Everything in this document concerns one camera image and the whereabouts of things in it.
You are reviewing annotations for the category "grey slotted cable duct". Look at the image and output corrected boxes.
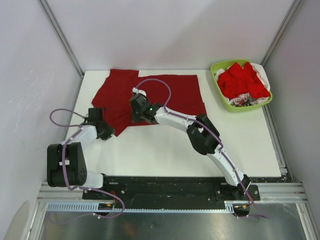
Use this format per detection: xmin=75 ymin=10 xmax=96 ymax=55
xmin=46 ymin=201 xmax=251 ymax=213

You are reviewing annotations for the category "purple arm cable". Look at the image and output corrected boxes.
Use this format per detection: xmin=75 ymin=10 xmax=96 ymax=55
xmin=134 ymin=78 xmax=272 ymax=220
xmin=49 ymin=108 xmax=126 ymax=221

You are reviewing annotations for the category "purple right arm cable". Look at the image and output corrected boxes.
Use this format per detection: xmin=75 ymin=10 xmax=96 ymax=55
xmin=134 ymin=78 xmax=272 ymax=220

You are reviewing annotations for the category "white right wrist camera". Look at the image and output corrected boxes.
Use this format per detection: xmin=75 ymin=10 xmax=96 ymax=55
xmin=132 ymin=87 xmax=147 ymax=97

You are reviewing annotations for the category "bright red shirt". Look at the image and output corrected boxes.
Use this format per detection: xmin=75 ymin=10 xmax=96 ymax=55
xmin=217 ymin=62 xmax=270 ymax=99

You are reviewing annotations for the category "white floral shirt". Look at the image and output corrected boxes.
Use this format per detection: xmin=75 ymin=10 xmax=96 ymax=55
xmin=214 ymin=61 xmax=271 ymax=108

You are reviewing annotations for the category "left corner aluminium post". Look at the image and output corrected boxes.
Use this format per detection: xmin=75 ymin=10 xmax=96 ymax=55
xmin=37 ymin=0 xmax=84 ymax=78

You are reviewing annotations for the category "corner aluminium post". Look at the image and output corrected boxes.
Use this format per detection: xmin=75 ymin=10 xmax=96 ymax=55
xmin=260 ymin=0 xmax=304 ymax=66
xmin=37 ymin=0 xmax=84 ymax=78

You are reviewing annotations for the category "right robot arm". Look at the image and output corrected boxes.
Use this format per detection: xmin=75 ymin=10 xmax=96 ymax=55
xmin=129 ymin=93 xmax=251 ymax=201

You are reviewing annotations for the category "right corner aluminium post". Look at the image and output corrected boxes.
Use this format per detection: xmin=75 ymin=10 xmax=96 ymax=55
xmin=260 ymin=0 xmax=304 ymax=66

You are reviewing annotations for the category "dark red t-shirt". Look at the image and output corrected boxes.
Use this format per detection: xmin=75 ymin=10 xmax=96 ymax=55
xmin=91 ymin=69 xmax=207 ymax=136

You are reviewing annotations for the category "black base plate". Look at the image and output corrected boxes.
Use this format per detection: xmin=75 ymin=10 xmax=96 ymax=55
xmin=82 ymin=176 xmax=261 ymax=209

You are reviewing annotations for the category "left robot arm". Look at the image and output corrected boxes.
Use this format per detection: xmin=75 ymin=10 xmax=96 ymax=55
xmin=46 ymin=107 xmax=115 ymax=200

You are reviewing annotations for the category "green plastic basket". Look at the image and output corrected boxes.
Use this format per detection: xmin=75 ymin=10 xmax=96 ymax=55
xmin=210 ymin=59 xmax=273 ymax=113

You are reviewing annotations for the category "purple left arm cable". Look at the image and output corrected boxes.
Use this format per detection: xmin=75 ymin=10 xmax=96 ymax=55
xmin=49 ymin=108 xmax=126 ymax=221

